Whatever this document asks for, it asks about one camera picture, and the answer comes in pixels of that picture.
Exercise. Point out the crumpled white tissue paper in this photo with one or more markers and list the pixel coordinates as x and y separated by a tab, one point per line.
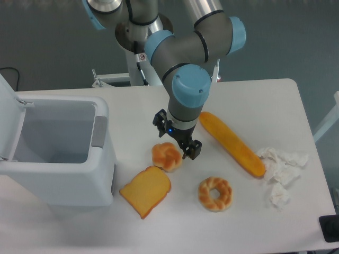
281	170

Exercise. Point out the orange toast slice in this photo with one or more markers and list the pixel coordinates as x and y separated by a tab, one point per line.
146	190

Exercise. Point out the black device at table edge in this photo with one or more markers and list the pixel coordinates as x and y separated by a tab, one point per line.
329	227

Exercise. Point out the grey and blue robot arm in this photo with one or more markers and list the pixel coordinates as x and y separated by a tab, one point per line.
188	86

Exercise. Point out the ring shaped braided bread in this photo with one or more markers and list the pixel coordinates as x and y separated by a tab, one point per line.
215	194

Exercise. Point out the long orange baguette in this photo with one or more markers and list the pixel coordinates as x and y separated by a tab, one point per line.
242	153

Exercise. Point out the round knotted bread roll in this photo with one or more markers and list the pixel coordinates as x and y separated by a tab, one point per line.
166	156

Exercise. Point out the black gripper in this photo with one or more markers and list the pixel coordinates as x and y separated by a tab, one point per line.
191	148

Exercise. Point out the white frame at right edge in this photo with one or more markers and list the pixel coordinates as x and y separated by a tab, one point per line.
328	121

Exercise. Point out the white open trash bin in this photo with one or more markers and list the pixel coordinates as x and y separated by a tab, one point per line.
58	147

